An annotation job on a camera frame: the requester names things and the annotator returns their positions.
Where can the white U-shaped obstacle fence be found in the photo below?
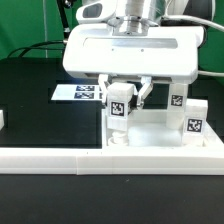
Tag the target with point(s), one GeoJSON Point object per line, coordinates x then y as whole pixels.
{"type": "Point", "coordinates": [113, 161]}

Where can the white sheet with fiducial tags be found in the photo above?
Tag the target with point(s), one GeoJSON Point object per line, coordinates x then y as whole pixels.
{"type": "Point", "coordinates": [73, 92]}

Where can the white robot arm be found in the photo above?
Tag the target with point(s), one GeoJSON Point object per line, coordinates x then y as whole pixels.
{"type": "Point", "coordinates": [179, 13]}

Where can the white square table top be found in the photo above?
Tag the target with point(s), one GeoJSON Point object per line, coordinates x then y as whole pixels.
{"type": "Point", "coordinates": [147, 129]}

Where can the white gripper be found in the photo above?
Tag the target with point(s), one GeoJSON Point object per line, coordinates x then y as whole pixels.
{"type": "Point", "coordinates": [126, 39]}

